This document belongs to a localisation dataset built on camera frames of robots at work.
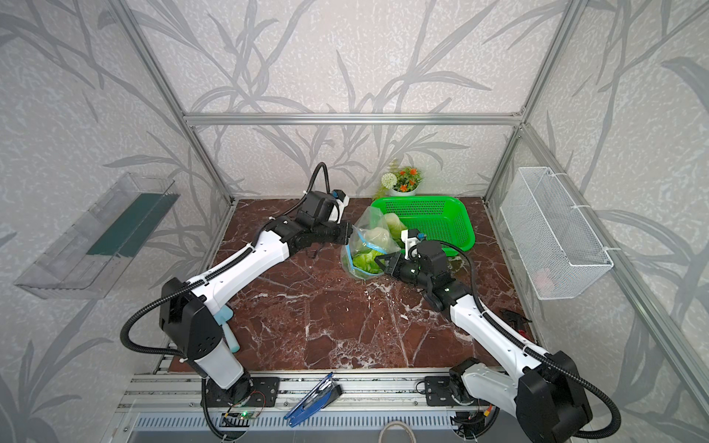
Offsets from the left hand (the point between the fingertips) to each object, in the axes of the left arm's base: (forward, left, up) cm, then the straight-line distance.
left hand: (353, 230), depth 81 cm
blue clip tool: (-39, +7, -20) cm, 44 cm away
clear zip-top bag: (-5, -6, +2) cm, 8 cm away
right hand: (-9, -6, -1) cm, 11 cm away
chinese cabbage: (+11, -14, -13) cm, 22 cm away
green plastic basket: (+22, -36, -21) cm, 47 cm away
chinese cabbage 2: (-9, -4, -2) cm, 10 cm away
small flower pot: (+31, -18, -9) cm, 37 cm away
